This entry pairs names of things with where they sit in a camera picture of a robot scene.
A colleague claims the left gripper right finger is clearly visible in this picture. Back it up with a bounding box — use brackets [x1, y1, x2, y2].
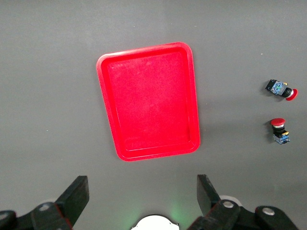
[189, 174, 299, 230]

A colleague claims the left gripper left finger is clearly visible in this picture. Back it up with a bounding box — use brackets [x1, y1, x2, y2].
[0, 175, 90, 230]

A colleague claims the red mushroom push button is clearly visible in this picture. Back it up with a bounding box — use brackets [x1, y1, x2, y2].
[270, 117, 291, 146]
[265, 79, 299, 102]

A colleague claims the red plastic tray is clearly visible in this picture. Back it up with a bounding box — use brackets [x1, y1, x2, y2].
[95, 42, 201, 162]

